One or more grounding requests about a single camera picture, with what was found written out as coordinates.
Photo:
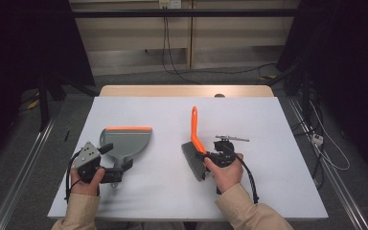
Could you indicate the person's left hand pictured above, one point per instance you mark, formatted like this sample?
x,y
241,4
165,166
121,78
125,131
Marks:
x,y
87,188

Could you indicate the wooden table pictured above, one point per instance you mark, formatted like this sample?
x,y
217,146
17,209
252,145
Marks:
x,y
172,91

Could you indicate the white table cover board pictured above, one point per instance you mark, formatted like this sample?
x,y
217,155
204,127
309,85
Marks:
x,y
159,111

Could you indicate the white wall socket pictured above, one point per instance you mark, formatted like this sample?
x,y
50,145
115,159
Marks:
x,y
169,3

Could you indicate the grey dustpan with orange edge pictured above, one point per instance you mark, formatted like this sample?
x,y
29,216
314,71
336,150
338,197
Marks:
x,y
127,142

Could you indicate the metal floor rail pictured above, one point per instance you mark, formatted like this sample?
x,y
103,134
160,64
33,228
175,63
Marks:
x,y
341,191
22,172

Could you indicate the black horizontal bar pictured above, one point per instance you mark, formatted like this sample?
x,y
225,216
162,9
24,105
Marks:
x,y
185,13

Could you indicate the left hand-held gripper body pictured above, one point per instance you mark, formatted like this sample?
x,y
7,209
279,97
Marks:
x,y
87,156

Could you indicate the black metal stand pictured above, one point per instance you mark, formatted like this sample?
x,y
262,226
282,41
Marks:
x,y
44,105
306,96

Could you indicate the person's right hand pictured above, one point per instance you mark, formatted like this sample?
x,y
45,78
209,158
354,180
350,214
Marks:
x,y
226,177

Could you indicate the yellow floor tape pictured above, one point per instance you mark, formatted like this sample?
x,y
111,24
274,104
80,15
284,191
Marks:
x,y
33,104
267,77

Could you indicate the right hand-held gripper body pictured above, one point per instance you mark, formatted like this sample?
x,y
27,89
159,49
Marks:
x,y
224,153

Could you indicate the beige wooden cabinet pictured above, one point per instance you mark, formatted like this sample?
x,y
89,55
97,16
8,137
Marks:
x,y
236,38

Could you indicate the orange brush with grey bristles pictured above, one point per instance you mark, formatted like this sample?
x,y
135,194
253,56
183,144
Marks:
x,y
194,127

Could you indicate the dark table grommet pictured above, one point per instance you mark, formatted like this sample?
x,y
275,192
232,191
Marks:
x,y
219,95

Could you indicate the dark curtain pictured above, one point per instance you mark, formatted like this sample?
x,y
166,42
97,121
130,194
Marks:
x,y
19,48
348,64

